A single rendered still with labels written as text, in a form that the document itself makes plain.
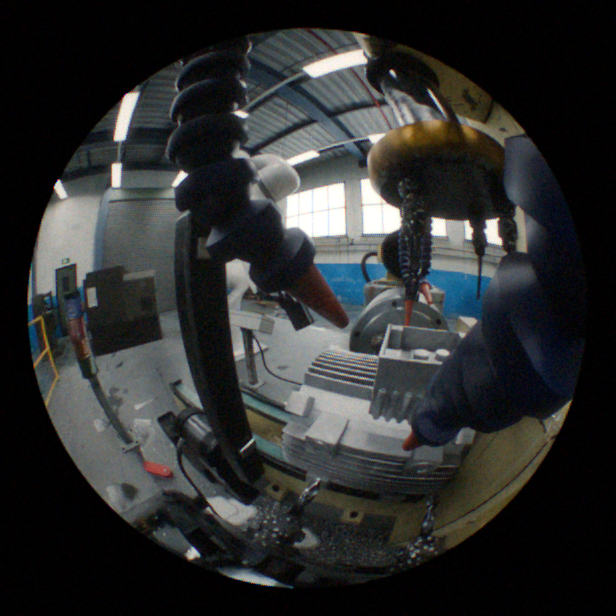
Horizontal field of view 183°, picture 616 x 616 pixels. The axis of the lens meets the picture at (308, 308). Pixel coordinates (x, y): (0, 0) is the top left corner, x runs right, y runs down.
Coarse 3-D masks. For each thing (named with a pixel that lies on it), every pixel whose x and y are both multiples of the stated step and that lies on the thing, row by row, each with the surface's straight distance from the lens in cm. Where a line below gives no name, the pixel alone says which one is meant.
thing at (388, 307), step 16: (400, 288) 55; (384, 304) 42; (400, 304) 41; (416, 304) 42; (432, 304) 43; (368, 320) 43; (384, 320) 42; (400, 320) 42; (416, 320) 42; (432, 320) 43; (352, 336) 45; (368, 336) 43; (384, 336) 42; (368, 352) 45
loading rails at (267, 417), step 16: (176, 384) 59; (176, 400) 60; (192, 400) 51; (256, 400) 47; (272, 400) 45; (256, 416) 47; (272, 416) 42; (288, 416) 42; (256, 432) 53; (272, 432) 47; (272, 448) 37; (272, 464) 35; (288, 464) 33; (272, 480) 44; (288, 480) 38; (304, 480) 34; (272, 496) 44; (320, 496) 39; (336, 496) 36; (352, 496) 35; (368, 496) 33; (416, 496) 33; (352, 512) 40; (368, 512) 43; (384, 512) 42; (400, 512) 42
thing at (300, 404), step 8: (296, 392) 20; (288, 400) 20; (296, 400) 20; (304, 400) 20; (312, 400) 21; (288, 408) 20; (296, 408) 20; (304, 408) 20; (304, 416) 20; (464, 432) 21; (472, 432) 21; (456, 440) 20; (464, 440) 21; (472, 440) 21
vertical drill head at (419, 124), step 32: (416, 96) 26; (416, 128) 16; (448, 128) 16; (384, 160) 17; (416, 160) 15; (448, 160) 15; (480, 160) 16; (384, 192) 20; (416, 192) 16; (448, 192) 20; (480, 192) 20; (416, 224) 16; (480, 224) 26; (512, 224) 19; (416, 256) 16; (480, 256) 26; (416, 288) 16
